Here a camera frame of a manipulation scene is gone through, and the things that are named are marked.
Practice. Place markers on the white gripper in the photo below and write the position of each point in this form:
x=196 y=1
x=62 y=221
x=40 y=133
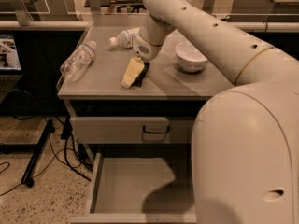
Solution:
x=144 y=49

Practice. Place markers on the black rxbar chocolate bar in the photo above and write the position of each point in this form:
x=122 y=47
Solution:
x=139 y=79

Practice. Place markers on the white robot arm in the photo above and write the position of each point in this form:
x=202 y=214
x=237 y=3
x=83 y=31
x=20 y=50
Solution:
x=245 y=141

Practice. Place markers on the grey drawer cabinet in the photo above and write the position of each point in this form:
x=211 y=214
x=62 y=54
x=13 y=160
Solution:
x=166 y=91

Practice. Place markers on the grey top drawer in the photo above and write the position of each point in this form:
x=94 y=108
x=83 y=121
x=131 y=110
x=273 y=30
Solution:
x=128 y=130

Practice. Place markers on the open grey middle drawer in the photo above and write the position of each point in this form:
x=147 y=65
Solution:
x=140 y=186

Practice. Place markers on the white labelled drink bottle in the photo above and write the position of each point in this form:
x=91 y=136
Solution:
x=124 y=39

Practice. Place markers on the white ceramic bowl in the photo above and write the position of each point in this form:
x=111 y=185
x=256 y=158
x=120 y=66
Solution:
x=190 y=59

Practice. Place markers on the clear plastic water bottle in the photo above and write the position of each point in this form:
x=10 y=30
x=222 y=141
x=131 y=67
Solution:
x=76 y=64

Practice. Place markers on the laptop computer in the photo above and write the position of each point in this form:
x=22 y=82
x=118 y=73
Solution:
x=10 y=68

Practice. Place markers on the black stand leg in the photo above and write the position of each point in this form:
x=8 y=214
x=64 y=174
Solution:
x=27 y=179

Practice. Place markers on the black drawer handle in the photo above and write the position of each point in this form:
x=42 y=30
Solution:
x=156 y=132

